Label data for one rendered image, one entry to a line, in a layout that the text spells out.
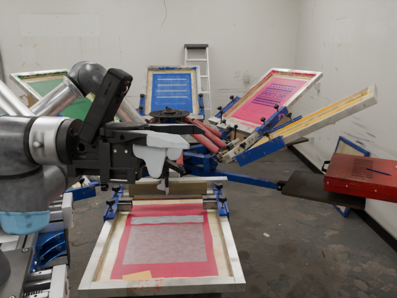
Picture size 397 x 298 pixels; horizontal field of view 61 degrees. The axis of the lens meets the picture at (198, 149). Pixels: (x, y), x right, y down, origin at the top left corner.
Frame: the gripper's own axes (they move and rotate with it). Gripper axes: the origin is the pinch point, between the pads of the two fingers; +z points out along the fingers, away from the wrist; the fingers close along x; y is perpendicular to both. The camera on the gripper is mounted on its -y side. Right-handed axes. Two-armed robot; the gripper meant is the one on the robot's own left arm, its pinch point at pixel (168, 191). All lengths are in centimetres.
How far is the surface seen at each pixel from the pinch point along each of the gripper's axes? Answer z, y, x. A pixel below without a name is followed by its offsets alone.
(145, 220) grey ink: 9.3, 10.9, 13.9
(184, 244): 9.8, -7.9, 34.9
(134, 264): 10, 12, 48
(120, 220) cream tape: 9.6, 23.4, 11.9
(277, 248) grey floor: 106, -94, -99
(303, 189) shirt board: 11, -81, -20
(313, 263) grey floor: 106, -119, -76
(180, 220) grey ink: 9.1, -6.2, 14.9
